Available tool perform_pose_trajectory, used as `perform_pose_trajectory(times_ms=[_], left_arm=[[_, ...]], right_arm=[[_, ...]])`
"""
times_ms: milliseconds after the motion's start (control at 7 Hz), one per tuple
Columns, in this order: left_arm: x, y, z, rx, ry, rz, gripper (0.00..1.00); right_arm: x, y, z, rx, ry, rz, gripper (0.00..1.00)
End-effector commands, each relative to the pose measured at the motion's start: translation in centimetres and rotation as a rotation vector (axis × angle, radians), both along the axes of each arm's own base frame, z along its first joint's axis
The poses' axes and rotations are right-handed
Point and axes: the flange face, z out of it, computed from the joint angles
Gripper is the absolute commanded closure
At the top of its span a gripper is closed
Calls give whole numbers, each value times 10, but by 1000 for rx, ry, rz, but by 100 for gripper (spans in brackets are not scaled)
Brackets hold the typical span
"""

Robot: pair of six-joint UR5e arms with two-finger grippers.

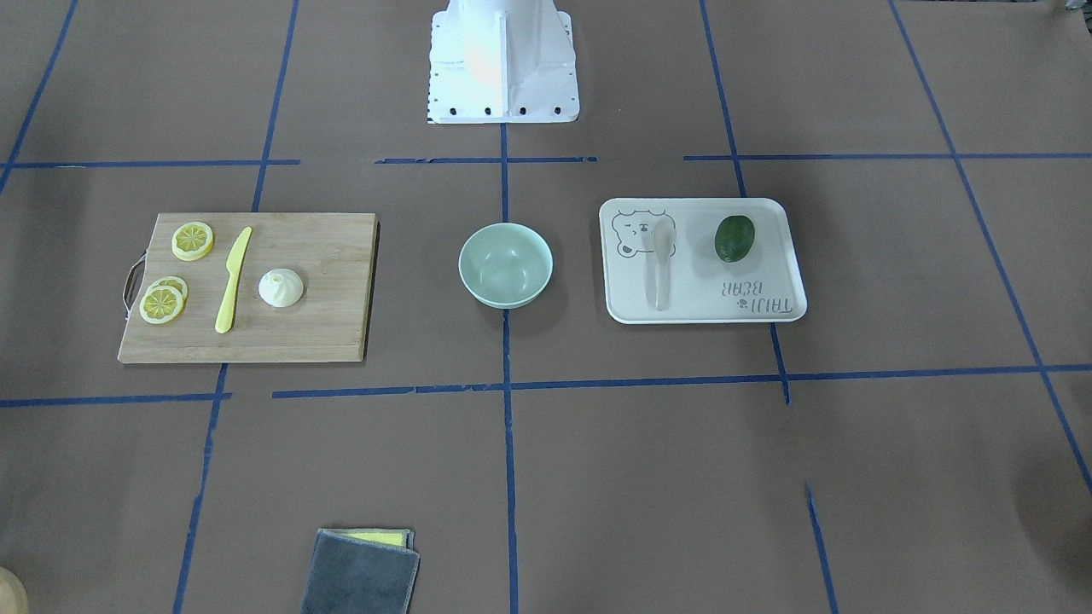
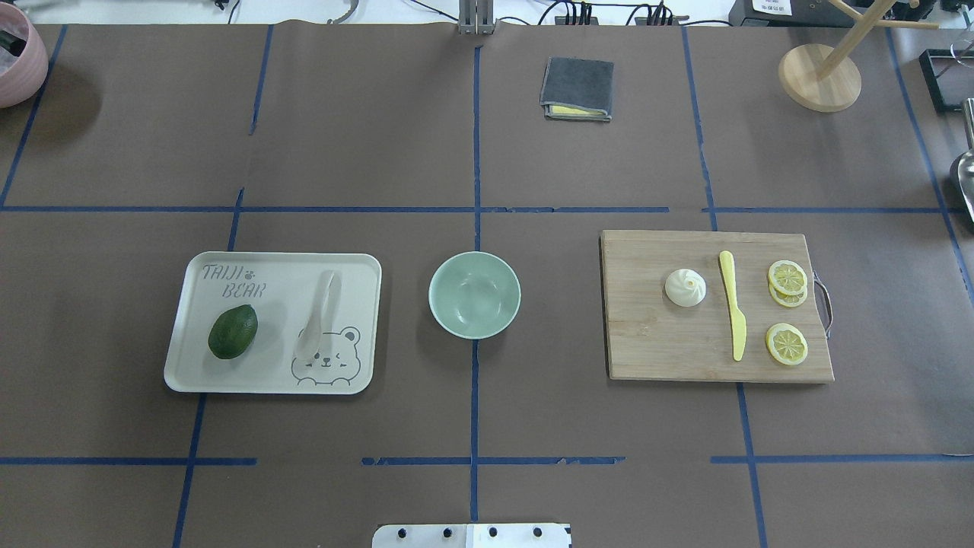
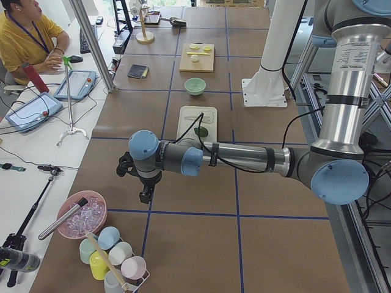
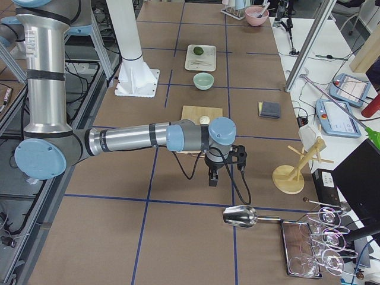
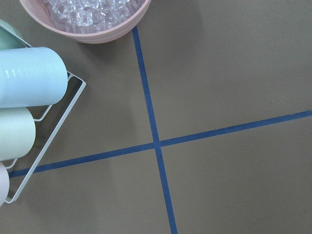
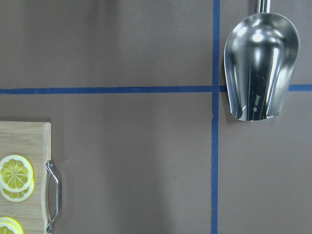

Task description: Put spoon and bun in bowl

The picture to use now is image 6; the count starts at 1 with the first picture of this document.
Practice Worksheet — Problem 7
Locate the top lemon slice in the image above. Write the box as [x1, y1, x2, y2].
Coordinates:
[0, 155, 34, 192]

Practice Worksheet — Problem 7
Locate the metal scoop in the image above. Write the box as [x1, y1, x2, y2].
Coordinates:
[224, 0, 300, 121]

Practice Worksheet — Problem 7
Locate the wooden cutting board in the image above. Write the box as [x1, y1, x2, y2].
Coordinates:
[0, 121, 61, 234]

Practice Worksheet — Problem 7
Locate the lemon slice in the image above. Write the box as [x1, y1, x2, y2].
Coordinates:
[0, 217, 23, 234]
[0, 155, 34, 192]
[0, 180, 35, 202]

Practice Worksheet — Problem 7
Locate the lower lemon slice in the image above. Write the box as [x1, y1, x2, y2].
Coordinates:
[0, 180, 35, 202]

